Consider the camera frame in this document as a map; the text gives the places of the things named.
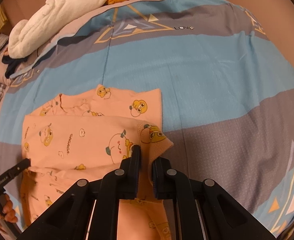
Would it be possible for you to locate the pink cartoon print baby garment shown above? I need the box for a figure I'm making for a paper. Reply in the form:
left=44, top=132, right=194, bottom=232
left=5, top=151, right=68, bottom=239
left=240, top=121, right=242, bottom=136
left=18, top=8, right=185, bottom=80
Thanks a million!
left=20, top=85, right=173, bottom=239

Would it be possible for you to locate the dark navy clothing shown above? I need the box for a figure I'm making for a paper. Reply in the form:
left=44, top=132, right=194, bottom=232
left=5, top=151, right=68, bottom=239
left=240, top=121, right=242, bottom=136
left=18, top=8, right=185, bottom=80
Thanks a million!
left=1, top=55, right=28, bottom=79

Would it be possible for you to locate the person's left hand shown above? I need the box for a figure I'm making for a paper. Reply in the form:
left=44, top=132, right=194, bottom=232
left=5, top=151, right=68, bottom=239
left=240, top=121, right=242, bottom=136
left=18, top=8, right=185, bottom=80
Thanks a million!
left=0, top=194, right=18, bottom=223

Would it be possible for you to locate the lilac pillow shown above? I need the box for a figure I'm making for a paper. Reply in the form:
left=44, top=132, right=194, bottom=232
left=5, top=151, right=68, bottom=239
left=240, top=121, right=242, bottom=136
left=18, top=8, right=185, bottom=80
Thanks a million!
left=0, top=46, right=37, bottom=86

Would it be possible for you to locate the blue grey patterned duvet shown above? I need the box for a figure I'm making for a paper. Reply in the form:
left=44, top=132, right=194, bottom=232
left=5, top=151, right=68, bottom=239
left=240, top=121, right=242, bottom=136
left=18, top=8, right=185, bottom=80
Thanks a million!
left=0, top=0, right=294, bottom=236

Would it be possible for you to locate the white fluffy blanket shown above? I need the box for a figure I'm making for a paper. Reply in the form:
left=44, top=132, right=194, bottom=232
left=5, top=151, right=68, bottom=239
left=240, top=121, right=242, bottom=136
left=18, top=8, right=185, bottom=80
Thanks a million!
left=8, top=0, right=107, bottom=59

